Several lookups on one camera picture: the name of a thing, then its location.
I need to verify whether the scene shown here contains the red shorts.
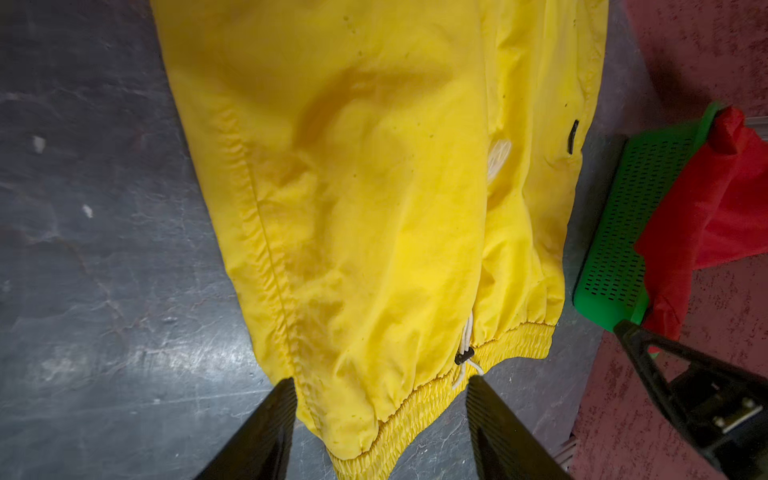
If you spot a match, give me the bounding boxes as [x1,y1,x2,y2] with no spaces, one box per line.
[635,107,767,340]

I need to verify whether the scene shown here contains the yellow shorts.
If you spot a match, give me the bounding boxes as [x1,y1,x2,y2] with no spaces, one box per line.
[151,1,609,479]

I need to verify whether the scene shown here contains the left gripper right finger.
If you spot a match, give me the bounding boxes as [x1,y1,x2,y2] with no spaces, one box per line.
[466,375,569,480]

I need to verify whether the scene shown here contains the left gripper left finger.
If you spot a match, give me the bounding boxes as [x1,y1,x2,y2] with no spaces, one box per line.
[196,378,297,480]

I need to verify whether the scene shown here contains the green plastic basket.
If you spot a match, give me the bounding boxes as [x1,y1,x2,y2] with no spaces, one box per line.
[573,102,723,332]

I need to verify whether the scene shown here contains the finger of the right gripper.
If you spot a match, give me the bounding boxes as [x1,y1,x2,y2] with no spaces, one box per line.
[613,320,767,479]

